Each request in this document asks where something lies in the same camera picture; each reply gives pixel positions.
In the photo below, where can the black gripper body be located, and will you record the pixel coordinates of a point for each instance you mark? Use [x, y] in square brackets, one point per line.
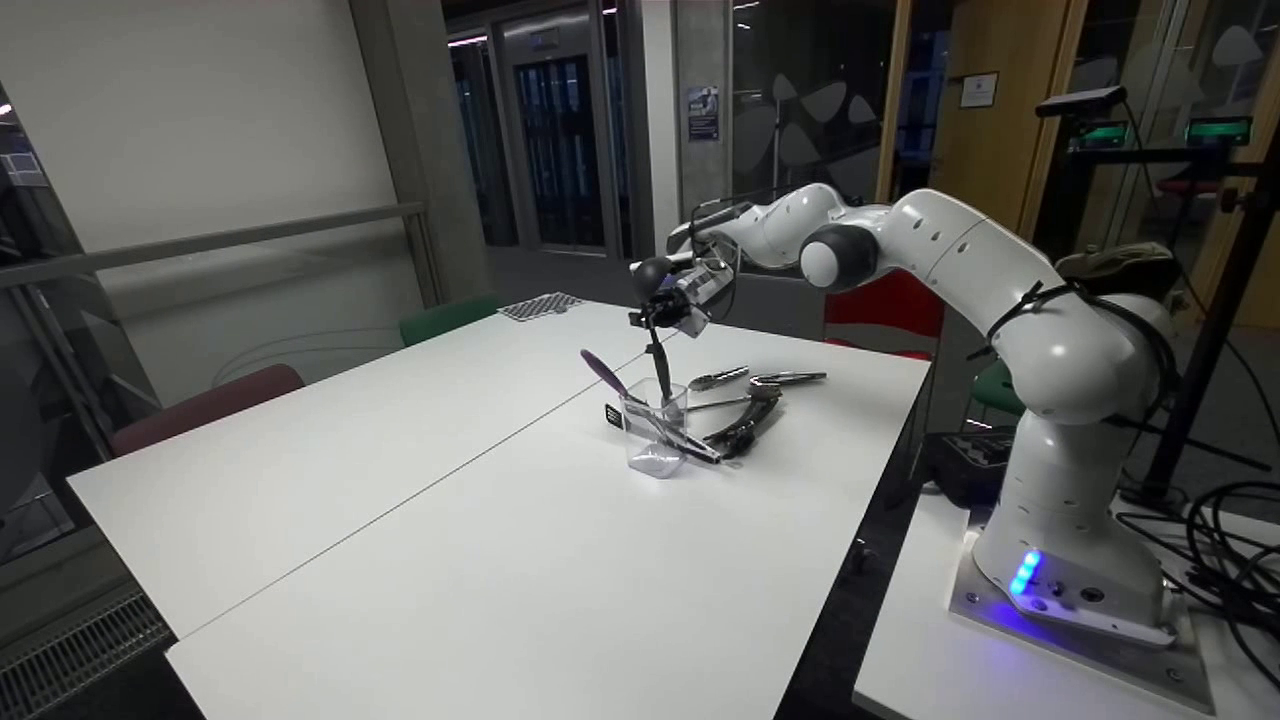
[706, 284]

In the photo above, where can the upright silver utensil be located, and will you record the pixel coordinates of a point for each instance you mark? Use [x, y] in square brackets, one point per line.
[601, 369]

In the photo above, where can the small steel tongs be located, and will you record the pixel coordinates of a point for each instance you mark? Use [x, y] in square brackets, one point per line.
[722, 378]

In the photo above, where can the grey metal handrail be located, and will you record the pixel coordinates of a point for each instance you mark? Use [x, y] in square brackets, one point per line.
[202, 247]

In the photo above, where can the green chair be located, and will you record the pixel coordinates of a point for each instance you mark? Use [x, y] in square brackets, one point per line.
[444, 321]

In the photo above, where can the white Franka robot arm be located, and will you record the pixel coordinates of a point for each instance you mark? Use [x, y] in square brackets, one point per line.
[1066, 363]

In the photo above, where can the grey robot mounting plate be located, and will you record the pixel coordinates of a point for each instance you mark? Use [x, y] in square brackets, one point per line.
[1163, 674]

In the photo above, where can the steel tongs with black grip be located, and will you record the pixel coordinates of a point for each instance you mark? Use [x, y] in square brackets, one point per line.
[785, 380]

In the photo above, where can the bright red chair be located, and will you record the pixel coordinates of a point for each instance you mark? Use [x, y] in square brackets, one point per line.
[882, 327]

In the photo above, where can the black control box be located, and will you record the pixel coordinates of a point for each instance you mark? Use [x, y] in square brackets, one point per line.
[960, 466]

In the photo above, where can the dark red chair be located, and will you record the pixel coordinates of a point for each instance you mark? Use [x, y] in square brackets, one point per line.
[215, 402]

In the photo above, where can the small wall poster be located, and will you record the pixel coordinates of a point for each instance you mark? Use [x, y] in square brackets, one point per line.
[706, 113]

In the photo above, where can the steel tongs with slotted tips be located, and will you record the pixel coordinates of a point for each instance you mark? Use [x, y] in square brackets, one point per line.
[617, 416]

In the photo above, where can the grey floor vent grille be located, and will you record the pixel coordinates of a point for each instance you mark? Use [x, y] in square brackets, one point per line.
[66, 662]

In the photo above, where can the black stereo camera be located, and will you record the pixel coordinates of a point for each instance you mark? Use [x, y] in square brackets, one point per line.
[1081, 100]

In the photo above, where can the black camera stand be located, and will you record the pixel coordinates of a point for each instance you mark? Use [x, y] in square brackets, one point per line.
[1207, 347]

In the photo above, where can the black can opener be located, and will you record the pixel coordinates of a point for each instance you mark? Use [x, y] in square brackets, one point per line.
[763, 414]

